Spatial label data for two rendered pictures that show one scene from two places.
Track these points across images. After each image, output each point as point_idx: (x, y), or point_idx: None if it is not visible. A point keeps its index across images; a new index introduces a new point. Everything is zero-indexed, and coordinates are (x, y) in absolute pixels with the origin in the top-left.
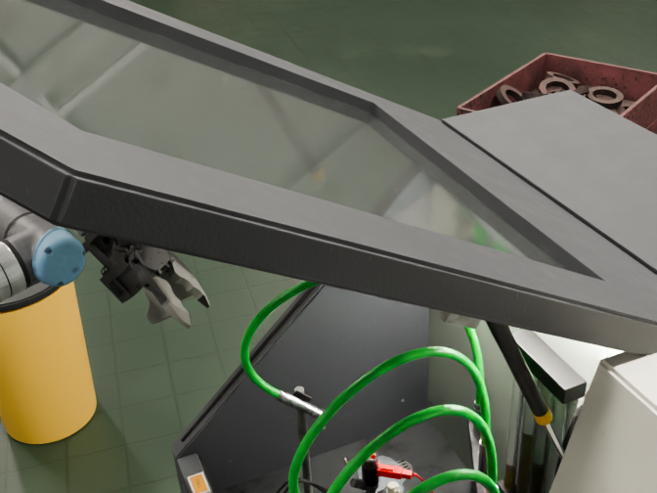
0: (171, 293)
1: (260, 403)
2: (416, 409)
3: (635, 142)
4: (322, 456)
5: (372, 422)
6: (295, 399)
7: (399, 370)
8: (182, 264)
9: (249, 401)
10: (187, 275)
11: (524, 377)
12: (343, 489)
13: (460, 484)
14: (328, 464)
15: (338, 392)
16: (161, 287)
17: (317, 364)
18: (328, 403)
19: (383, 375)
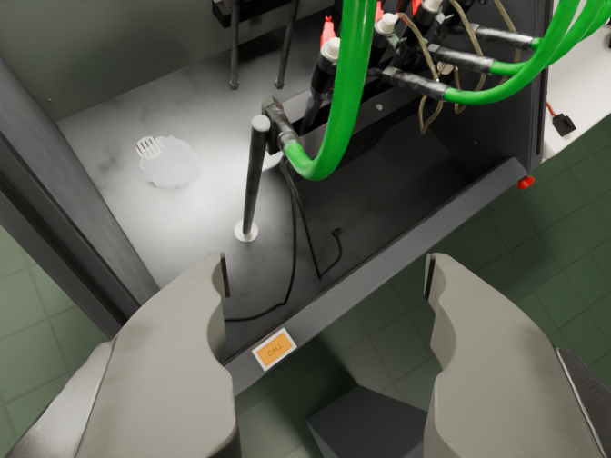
0: (481, 348)
1: (136, 282)
2: (54, 124)
3: None
4: (133, 237)
5: (83, 172)
6: (289, 125)
7: (25, 95)
8: (52, 436)
9: (143, 295)
10: (158, 357)
11: None
12: (185, 205)
13: (168, 91)
14: (145, 227)
15: (78, 181)
16: (558, 424)
17: (64, 178)
18: (93, 201)
19: (37, 116)
